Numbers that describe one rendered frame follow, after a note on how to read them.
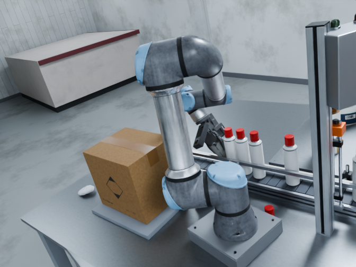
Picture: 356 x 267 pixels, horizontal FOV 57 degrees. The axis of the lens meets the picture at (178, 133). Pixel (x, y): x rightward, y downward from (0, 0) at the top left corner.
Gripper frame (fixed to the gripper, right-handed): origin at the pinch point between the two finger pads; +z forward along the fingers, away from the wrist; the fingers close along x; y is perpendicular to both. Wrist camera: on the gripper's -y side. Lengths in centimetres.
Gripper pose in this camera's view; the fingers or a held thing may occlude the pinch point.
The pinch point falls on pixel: (224, 158)
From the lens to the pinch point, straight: 145.1
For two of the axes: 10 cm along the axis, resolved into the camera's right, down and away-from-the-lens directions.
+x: -5.4, 3.4, 7.7
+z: 5.6, 8.3, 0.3
